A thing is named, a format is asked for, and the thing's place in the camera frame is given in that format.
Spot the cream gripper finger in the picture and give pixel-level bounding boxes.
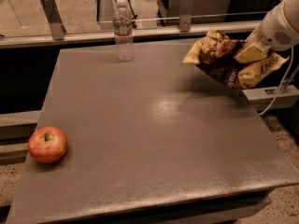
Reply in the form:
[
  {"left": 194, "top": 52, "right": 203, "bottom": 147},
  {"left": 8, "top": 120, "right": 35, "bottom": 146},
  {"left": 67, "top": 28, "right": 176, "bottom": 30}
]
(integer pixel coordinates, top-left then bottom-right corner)
[{"left": 235, "top": 40, "right": 271, "bottom": 63}]

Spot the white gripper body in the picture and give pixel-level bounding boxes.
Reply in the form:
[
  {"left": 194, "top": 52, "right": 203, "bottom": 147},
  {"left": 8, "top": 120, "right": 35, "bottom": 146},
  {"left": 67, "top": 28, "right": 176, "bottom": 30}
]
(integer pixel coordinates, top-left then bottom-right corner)
[{"left": 257, "top": 2, "right": 299, "bottom": 51}]

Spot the brown chip bag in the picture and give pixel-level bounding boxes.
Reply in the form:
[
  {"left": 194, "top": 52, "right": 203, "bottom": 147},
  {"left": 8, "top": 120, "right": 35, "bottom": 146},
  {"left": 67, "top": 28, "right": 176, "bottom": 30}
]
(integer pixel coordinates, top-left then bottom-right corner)
[{"left": 182, "top": 29, "right": 288, "bottom": 90}]

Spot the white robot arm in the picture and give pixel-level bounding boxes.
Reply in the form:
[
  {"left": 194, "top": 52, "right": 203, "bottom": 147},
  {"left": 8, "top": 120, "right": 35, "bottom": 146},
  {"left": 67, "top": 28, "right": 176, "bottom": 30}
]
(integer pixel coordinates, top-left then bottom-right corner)
[{"left": 235, "top": 0, "right": 299, "bottom": 63}]

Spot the clear plastic water bottle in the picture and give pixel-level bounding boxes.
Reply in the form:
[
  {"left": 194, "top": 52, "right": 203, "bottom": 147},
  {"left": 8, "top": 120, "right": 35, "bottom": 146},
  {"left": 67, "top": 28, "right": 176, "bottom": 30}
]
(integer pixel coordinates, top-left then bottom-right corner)
[{"left": 113, "top": 0, "right": 134, "bottom": 62}]

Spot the grey side ledge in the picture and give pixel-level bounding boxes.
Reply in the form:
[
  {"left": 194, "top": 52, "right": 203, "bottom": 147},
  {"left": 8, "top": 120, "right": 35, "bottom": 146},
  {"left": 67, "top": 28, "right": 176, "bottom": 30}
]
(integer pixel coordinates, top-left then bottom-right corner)
[{"left": 243, "top": 85, "right": 299, "bottom": 111}]

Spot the red apple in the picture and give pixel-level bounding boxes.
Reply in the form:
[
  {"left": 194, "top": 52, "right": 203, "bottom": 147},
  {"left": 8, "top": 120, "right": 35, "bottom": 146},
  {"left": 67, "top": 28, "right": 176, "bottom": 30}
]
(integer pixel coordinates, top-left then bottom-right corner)
[{"left": 28, "top": 126, "right": 67, "bottom": 163}]

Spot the white cable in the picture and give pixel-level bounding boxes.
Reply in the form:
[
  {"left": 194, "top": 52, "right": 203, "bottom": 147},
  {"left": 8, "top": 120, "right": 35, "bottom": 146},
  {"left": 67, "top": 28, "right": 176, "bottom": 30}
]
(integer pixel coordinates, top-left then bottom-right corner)
[{"left": 257, "top": 46, "right": 295, "bottom": 118}]

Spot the right metal rail bracket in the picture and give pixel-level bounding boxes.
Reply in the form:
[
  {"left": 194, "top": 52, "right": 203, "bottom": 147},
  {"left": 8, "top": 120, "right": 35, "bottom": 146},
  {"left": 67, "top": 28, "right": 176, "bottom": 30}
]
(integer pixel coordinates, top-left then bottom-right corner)
[{"left": 179, "top": 0, "right": 193, "bottom": 32}]

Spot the metal rail bracket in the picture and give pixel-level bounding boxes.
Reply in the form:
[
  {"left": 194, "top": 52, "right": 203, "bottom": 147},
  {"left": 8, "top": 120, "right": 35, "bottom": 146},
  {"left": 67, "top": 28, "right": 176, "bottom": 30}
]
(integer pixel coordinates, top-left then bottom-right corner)
[
  {"left": 40, "top": 0, "right": 66, "bottom": 40},
  {"left": 179, "top": 0, "right": 193, "bottom": 32}
]

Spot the metal guard rail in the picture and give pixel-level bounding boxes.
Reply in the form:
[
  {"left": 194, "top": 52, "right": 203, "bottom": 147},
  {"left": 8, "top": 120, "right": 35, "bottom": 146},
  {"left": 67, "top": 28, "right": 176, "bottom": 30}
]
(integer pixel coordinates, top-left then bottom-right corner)
[{"left": 0, "top": 19, "right": 265, "bottom": 49}]

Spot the left metal rail bracket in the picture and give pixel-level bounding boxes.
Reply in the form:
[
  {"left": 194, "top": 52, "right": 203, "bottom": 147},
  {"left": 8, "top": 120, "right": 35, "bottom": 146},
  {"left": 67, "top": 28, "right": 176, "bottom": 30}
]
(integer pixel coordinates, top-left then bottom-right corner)
[{"left": 40, "top": 0, "right": 66, "bottom": 40}]

